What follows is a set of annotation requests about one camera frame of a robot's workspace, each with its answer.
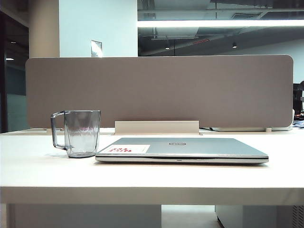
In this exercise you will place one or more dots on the clear grey plastic water cup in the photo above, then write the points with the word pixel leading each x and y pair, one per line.
pixel 80 133

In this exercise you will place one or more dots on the white red-lettered laptop sticker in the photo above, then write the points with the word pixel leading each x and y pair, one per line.
pixel 129 149

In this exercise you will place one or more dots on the silver Dell laptop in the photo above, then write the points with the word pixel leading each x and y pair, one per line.
pixel 190 149

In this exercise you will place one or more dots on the beige box at table edge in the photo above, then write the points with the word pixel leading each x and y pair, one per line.
pixel 156 127

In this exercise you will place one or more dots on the taupe fabric desk partition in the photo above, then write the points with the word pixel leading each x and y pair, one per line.
pixel 159 90

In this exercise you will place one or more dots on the black pendant ceiling lamp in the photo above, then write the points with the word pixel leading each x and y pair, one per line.
pixel 234 45
pixel 167 46

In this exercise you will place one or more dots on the long ceiling light strip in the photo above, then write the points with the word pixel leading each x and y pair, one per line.
pixel 213 23

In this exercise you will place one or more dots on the dark office chair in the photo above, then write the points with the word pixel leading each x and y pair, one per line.
pixel 298 95

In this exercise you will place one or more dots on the blue patterned cloth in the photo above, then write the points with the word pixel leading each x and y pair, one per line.
pixel 299 124

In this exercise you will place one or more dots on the small wall poster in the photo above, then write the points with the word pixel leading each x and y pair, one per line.
pixel 96 48

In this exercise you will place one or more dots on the white partition foot bracket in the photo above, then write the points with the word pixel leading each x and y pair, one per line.
pixel 249 129

